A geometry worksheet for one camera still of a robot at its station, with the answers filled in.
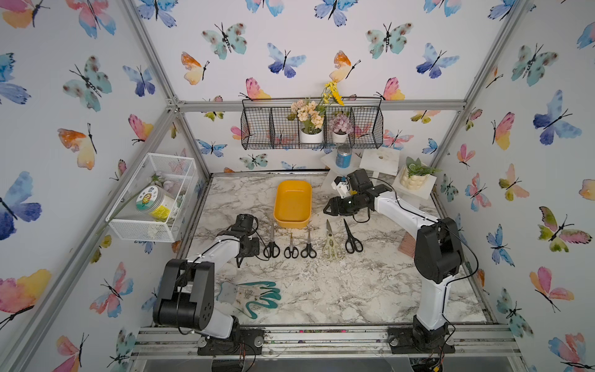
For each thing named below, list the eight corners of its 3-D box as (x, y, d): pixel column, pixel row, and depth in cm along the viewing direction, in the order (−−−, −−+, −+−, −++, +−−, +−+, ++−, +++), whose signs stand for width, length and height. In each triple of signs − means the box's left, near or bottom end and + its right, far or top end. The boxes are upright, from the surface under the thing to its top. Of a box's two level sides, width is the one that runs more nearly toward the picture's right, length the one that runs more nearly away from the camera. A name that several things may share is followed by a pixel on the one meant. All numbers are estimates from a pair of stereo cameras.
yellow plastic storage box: (274, 230, 103) (272, 222, 98) (278, 189, 118) (277, 180, 113) (312, 230, 103) (312, 222, 98) (311, 189, 118) (311, 180, 113)
